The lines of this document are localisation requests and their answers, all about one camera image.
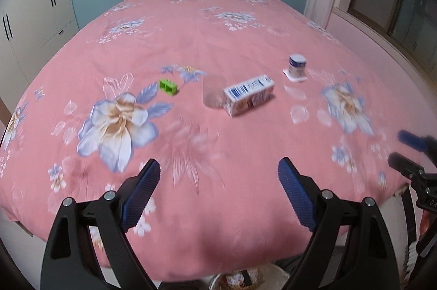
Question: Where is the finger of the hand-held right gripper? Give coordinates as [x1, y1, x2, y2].
[398, 129, 437, 171]
[388, 152, 427, 179]

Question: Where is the green toy block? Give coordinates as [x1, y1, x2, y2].
[159, 80, 180, 96]

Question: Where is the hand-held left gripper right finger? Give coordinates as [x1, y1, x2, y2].
[277, 157, 400, 290]

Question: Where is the pink floral duvet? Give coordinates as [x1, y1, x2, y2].
[0, 0, 417, 280]

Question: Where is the white round trash bin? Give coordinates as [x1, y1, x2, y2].
[208, 268, 291, 290]

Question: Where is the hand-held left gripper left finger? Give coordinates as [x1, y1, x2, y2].
[40, 158, 161, 290]

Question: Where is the clear plastic cup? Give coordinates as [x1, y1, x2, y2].
[202, 75, 228, 108]

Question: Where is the white blue carton box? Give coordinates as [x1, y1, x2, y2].
[223, 74, 276, 118]

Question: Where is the small white blue cup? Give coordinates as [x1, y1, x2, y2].
[288, 54, 307, 77]

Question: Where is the white wardrobe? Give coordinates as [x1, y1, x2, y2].
[0, 0, 79, 82]

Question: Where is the person's right hand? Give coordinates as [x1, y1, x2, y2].
[419, 208, 431, 236]

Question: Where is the printed orange snack wrapper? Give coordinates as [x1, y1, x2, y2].
[222, 271, 260, 290]

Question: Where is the white square pad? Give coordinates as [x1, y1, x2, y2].
[282, 68, 308, 83]

